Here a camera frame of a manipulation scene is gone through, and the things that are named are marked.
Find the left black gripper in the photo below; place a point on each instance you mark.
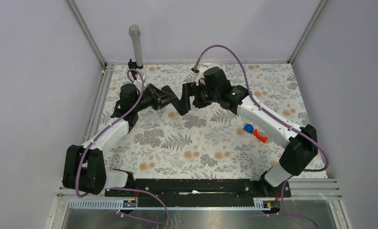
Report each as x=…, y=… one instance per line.
x=159, y=97

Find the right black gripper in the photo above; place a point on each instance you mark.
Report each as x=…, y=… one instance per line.
x=189, y=89

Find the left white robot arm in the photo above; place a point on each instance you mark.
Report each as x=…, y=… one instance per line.
x=85, y=169

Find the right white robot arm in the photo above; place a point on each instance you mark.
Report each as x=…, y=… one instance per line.
x=298, y=142

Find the black tripod microphone stand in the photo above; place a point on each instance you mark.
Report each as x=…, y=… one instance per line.
x=132, y=65

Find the floral patterned mat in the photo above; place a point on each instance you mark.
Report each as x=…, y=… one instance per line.
x=211, y=142

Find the blue and orange toy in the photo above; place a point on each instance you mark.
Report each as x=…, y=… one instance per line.
x=250, y=129

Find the silver microphone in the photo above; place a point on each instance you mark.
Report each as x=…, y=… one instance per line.
x=135, y=34

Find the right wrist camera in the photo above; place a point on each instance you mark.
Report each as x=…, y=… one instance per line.
x=199, y=74

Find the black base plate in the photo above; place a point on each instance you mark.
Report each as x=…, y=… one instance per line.
x=199, y=192

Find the white slotted cable duct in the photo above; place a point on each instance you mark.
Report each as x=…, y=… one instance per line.
x=130, y=204

